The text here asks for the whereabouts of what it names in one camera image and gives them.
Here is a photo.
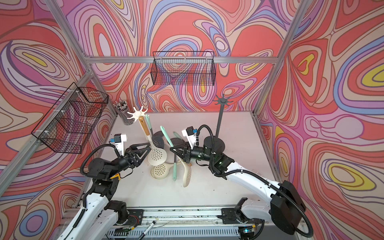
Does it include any grey skimmer mint handle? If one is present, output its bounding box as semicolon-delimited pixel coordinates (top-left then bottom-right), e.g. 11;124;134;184
145;115;164;149

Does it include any cream skimmer on table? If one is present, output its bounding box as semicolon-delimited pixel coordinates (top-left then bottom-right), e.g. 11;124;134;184
150;163;174;180

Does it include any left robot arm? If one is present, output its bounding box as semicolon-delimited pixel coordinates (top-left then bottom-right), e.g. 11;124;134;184
58;143;152;240

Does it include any pen holder cup with pens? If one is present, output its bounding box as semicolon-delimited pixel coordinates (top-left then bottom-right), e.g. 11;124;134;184
114;101;134;126

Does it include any cream skimmer wooden handle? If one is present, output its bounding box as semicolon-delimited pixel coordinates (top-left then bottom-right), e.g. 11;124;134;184
138;116;168;167

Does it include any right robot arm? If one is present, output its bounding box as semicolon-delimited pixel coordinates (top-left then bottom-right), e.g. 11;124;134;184
167;137;314;238

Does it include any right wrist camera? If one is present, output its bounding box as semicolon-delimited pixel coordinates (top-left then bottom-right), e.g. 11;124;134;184
182;126;198;149

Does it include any cream utensil rack stand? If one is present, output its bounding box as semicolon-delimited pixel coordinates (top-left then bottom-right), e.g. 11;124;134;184
127;106;154;147

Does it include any grey slotted spoon mint handle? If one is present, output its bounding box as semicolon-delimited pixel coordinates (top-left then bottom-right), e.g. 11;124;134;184
171;137;184;181

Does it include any cream skimmer mint handle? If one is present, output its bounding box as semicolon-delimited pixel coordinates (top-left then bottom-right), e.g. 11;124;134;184
160;126;192;188

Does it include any yellow calculator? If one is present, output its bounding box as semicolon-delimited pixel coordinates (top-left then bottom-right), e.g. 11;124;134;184
111;174;121;181

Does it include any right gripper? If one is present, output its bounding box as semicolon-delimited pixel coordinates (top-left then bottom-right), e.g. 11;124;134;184
170;141;214;164

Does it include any dark grey utensil rack stand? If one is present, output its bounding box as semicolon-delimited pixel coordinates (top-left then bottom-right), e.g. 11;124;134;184
213;96;232;154

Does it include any black wire basket back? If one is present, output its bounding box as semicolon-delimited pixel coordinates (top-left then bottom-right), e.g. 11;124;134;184
151;51;216;86

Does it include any black marker pen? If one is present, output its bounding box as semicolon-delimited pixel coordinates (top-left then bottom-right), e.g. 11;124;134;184
142;221;156;237

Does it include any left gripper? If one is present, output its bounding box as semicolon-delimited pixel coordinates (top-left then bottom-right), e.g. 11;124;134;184
106;145;150;182

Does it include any black wire basket left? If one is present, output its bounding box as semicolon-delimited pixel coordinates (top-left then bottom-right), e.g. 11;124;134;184
31;83;109;154

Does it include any black wire basket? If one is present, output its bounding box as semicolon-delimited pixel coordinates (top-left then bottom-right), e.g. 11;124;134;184
151;51;216;86
31;83;109;154

